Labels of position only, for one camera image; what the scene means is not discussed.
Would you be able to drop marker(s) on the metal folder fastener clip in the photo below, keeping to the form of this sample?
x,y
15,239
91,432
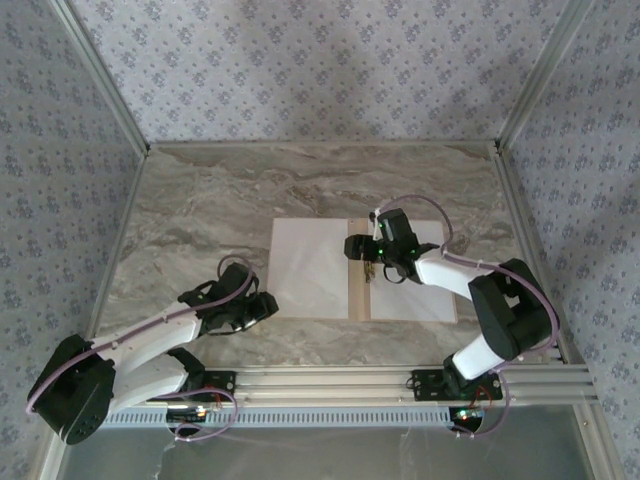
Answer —
x,y
369,272

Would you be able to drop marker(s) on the white paper sheet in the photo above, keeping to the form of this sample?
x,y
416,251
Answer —
x,y
410,305
307,270

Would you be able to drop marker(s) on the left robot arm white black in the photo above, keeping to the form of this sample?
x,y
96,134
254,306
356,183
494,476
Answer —
x,y
75,390

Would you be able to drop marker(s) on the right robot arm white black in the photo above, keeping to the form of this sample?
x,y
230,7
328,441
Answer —
x,y
510,310

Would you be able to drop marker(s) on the grey metal panel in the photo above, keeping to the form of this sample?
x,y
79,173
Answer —
x,y
350,455

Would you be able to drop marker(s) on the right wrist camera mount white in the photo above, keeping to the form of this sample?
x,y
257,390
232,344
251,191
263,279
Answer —
x,y
375,225

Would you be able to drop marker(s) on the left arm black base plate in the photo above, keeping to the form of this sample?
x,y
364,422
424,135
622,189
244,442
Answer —
x,y
227,377

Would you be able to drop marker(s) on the aluminium mounting rail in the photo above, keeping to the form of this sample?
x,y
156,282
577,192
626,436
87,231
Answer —
x,y
325,385

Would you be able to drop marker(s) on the aluminium table back rail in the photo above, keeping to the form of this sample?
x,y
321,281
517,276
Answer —
x,y
325,144

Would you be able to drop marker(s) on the aluminium table side rail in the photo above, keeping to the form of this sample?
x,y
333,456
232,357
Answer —
x,y
129,200
516,200

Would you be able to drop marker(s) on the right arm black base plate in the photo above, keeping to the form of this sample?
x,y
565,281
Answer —
x,y
425,387

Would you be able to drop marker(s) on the aluminium frame post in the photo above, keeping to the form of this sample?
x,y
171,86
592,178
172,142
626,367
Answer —
x,y
106,75
541,75

